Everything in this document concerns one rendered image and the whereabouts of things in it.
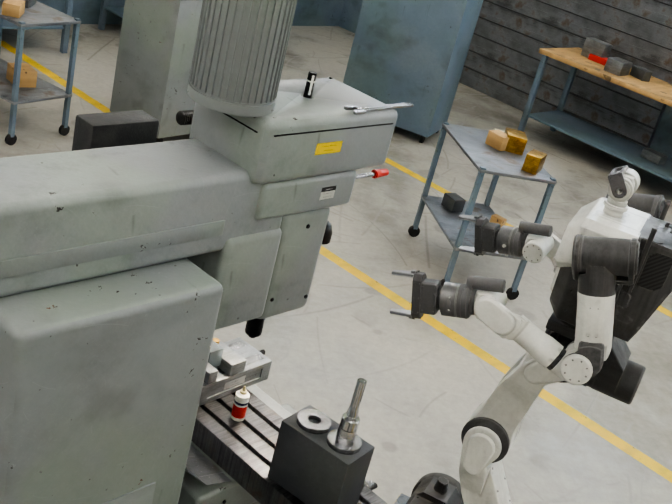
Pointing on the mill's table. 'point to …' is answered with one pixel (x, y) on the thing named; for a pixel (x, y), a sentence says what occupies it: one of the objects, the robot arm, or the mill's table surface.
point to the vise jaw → (231, 361)
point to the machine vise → (254, 372)
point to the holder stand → (318, 460)
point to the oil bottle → (240, 405)
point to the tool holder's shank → (356, 399)
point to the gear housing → (304, 194)
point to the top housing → (301, 133)
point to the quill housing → (295, 261)
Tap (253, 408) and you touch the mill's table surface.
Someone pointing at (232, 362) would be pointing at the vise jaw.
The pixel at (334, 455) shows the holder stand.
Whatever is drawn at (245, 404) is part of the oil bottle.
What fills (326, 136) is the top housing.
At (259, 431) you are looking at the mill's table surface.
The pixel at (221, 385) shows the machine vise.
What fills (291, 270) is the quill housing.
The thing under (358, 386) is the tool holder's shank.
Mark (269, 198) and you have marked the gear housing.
